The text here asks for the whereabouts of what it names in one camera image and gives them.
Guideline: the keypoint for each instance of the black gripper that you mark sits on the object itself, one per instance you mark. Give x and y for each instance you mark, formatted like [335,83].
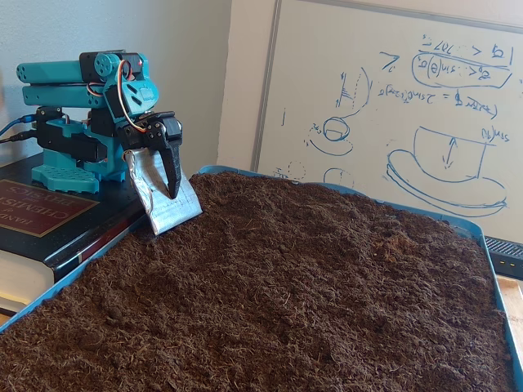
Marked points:
[160,131]

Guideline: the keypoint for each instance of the brown soil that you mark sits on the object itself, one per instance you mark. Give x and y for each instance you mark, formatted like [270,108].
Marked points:
[286,286]

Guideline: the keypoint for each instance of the black controller housing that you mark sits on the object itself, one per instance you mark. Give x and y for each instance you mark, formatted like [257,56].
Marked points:
[49,113]

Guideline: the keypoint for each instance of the black device with grille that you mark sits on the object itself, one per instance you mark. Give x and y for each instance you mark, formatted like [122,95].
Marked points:
[506,257]

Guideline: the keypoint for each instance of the whiteboard with blue drawings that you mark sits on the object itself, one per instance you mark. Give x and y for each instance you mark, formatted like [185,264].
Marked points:
[310,61]

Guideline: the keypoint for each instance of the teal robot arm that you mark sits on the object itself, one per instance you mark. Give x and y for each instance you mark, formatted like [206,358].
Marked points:
[53,73]

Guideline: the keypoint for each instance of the blue plastic tray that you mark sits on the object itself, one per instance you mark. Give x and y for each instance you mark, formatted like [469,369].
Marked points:
[476,229]

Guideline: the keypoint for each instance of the black chemistry physics handbook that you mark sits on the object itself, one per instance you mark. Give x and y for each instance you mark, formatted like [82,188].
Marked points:
[24,220]

